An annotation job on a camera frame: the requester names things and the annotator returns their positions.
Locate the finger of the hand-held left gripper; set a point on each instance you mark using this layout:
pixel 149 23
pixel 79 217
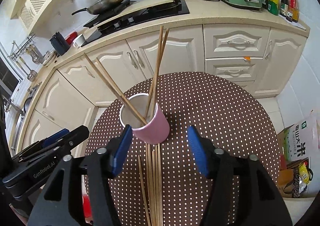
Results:
pixel 77 134
pixel 56 136

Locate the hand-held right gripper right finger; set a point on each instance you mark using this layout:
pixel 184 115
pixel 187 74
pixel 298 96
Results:
pixel 197 151

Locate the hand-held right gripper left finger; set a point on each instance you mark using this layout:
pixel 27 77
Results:
pixel 122 151

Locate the pink cup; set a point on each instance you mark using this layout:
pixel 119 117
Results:
pixel 155 128

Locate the group of wooden chopsticks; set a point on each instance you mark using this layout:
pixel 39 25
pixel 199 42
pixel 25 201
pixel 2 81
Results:
pixel 153 178

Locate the steel kitchen sink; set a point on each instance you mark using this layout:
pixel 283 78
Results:
pixel 22 121

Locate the round polka dot table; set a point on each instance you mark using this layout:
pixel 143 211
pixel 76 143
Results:
pixel 212 116

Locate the plate in sink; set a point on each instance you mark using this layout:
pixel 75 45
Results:
pixel 28 104

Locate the steel faucet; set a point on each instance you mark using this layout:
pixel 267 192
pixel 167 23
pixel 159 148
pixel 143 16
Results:
pixel 6 104

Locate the red plastic object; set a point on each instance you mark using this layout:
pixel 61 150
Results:
pixel 87 206

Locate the hanging metal ladle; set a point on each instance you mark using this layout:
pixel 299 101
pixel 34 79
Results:
pixel 31 74

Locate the stack of bowls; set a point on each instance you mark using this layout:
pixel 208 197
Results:
pixel 49 59

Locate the cream cabinet drawer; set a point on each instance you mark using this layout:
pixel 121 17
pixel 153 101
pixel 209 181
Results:
pixel 235 41
pixel 232 69

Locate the cardboard box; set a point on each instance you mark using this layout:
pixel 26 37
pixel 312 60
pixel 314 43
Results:
pixel 283 181

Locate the black kettle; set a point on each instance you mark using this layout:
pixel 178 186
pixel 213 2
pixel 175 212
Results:
pixel 59 43

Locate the white mug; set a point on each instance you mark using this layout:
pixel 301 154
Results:
pixel 80 40

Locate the red container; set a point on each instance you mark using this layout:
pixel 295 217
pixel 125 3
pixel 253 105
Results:
pixel 71 37

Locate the cream base cabinets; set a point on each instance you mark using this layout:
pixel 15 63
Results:
pixel 180 51

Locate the white rice bag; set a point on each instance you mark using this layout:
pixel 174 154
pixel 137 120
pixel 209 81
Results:
pixel 302 141

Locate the patterned shopping bag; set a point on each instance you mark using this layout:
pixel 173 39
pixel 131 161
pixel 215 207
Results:
pixel 303 173

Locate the steel wok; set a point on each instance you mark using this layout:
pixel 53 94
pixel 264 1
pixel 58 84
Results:
pixel 105 8

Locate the black glass gas hob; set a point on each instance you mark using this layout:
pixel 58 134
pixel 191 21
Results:
pixel 155 13

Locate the white paper sheet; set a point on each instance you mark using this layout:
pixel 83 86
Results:
pixel 298 26

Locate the dark sauce bottle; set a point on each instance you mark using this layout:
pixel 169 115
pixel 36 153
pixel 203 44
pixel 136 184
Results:
pixel 284 2

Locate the orange oil bottle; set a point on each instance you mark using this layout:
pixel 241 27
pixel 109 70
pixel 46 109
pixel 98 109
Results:
pixel 293 7

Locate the metal wall utensil rack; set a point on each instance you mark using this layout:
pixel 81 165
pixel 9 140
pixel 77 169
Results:
pixel 22 47

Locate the cream lattice wall cabinet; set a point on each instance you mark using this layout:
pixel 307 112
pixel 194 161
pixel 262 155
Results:
pixel 45 3

